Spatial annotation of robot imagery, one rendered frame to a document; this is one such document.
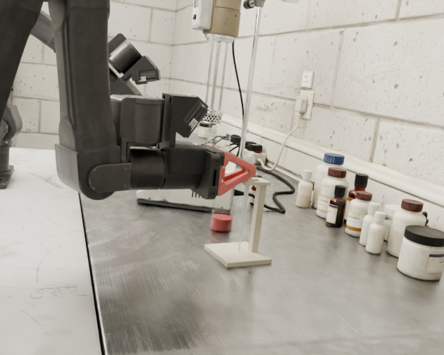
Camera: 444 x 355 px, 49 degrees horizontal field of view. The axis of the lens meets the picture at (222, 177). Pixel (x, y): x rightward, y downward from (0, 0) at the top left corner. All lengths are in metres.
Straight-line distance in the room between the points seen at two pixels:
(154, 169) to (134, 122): 0.07
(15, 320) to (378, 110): 0.95
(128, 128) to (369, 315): 0.39
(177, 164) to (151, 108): 0.08
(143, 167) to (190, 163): 0.07
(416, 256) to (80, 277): 0.51
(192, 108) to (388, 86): 0.66
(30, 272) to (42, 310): 0.11
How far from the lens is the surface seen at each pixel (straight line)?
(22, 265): 0.71
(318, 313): 0.65
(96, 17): 0.60
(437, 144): 1.09
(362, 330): 0.63
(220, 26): 1.41
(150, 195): 1.01
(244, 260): 0.75
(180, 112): 0.66
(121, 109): 0.63
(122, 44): 1.12
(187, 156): 0.66
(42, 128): 3.44
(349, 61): 1.38
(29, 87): 3.42
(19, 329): 0.56
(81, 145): 0.60
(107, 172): 0.61
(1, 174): 1.16
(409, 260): 0.84
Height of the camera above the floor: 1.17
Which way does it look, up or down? 11 degrees down
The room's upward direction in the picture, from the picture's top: 7 degrees clockwise
